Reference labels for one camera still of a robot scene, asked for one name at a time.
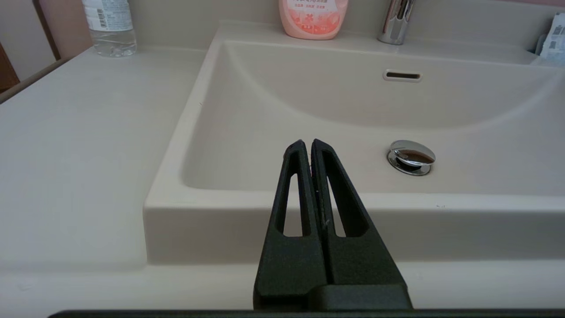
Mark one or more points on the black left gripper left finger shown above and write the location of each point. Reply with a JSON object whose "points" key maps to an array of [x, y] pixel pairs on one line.
{"points": [[289, 265]]}

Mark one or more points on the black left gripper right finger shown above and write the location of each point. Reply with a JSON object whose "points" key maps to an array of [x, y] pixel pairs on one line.
{"points": [[362, 269]]}

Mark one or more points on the chrome faucet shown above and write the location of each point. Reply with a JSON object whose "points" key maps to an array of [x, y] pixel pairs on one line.
{"points": [[396, 26]]}

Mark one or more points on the beige sink basin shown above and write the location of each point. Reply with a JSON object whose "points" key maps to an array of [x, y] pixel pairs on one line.
{"points": [[309, 110]]}

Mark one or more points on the chrome drain stopper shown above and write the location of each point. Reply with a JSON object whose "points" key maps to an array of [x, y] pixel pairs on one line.
{"points": [[411, 157]]}

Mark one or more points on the pink soap pump bottle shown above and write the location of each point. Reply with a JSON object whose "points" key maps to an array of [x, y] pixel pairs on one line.
{"points": [[312, 20]]}

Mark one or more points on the clear water bottle white label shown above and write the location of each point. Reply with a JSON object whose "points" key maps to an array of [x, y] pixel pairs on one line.
{"points": [[110, 28]]}

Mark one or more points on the white printed packet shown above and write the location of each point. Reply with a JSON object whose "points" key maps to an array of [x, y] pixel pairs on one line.
{"points": [[555, 39]]}

